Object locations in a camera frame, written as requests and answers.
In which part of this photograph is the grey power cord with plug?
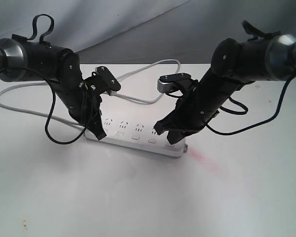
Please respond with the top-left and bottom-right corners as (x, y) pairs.
(0, 58), (181, 129)

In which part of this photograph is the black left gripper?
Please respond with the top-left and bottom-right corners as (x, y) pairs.
(82, 95), (107, 140)

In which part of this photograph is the white five-outlet power strip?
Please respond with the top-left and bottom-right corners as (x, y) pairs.
(84, 116), (189, 159)

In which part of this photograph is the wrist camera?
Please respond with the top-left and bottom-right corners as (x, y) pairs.
(84, 66), (121, 96)
(157, 73), (198, 94)

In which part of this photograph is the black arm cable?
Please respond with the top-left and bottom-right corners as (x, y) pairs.
(0, 14), (89, 144)
(204, 21), (296, 136)

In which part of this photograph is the grey backdrop cloth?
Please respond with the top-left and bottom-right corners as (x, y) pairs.
(0, 0), (296, 64)

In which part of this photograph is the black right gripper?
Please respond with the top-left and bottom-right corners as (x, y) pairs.
(154, 96), (207, 145)

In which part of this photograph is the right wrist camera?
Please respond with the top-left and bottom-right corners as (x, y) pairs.
(157, 73), (198, 94)

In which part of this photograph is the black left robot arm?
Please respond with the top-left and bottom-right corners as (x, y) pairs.
(0, 37), (106, 140)

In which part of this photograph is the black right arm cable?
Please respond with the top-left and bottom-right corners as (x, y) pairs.
(204, 21), (296, 136)

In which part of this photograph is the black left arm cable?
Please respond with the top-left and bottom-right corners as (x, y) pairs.
(0, 14), (89, 144)

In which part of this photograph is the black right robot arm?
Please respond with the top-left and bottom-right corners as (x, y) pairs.
(153, 35), (296, 144)

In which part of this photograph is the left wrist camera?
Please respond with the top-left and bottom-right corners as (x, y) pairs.
(84, 66), (121, 96)

